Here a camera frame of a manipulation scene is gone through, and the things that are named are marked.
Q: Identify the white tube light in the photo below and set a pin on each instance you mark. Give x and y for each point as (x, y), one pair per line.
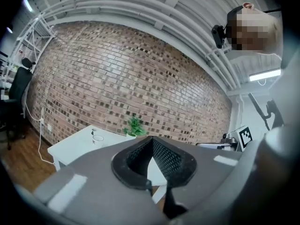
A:
(264, 75)

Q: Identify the green potted plant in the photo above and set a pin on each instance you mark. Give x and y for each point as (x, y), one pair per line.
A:
(136, 126)

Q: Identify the black head-mounted camera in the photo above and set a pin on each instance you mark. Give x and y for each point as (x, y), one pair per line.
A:
(219, 36)

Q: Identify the white table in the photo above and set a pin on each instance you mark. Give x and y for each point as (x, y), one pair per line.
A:
(77, 146)

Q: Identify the white wall socket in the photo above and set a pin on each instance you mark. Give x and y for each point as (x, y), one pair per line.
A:
(49, 127)
(42, 121)

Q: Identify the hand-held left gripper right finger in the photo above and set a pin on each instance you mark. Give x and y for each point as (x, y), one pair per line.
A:
(211, 172)

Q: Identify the black high-back office chair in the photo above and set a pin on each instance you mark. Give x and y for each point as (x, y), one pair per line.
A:
(18, 90)

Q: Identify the person's head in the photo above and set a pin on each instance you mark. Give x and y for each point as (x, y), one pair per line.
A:
(257, 32)

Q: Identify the bundle of white ceiling pipes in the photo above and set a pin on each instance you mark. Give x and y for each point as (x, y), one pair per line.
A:
(164, 15)

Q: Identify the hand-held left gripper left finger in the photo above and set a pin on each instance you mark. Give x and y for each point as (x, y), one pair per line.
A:
(98, 186)

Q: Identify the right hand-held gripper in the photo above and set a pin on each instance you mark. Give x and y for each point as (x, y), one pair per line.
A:
(245, 137)

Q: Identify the white metal shelf rack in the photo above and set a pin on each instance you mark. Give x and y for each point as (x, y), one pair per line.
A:
(30, 43)

